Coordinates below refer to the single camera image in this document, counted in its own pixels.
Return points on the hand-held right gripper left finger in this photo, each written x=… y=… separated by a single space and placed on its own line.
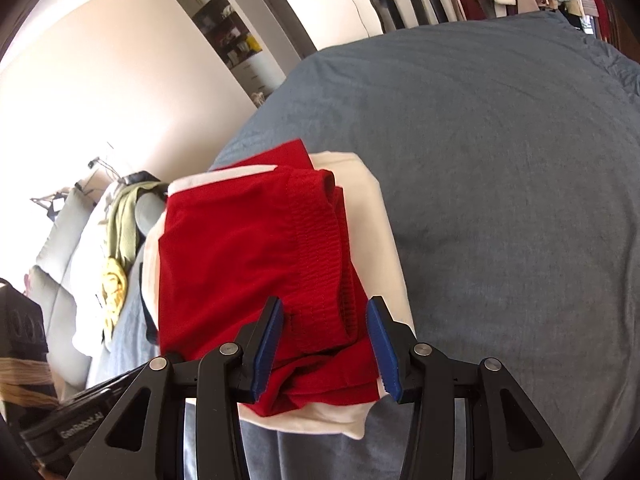
x=265 y=350

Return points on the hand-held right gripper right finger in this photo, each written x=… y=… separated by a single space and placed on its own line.
x=385 y=355

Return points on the red pants with white stripe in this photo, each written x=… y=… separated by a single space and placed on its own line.
x=240 y=260

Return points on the wicker basket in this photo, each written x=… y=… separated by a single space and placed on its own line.
x=25 y=375

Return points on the black box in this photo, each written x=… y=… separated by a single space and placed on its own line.
x=20 y=320

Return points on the stack of folded clothes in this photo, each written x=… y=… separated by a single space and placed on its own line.
x=380 y=220

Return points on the yellow cloth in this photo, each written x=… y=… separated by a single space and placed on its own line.
x=114 y=285

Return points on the white sofa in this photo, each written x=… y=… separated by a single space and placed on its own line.
x=60 y=260

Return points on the green cloth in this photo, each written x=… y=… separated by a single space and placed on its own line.
x=122 y=225

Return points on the grey-blue bed blanket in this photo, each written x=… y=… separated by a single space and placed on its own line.
x=500 y=185

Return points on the arched wall niche shelf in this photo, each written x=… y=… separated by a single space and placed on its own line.
x=230 y=35

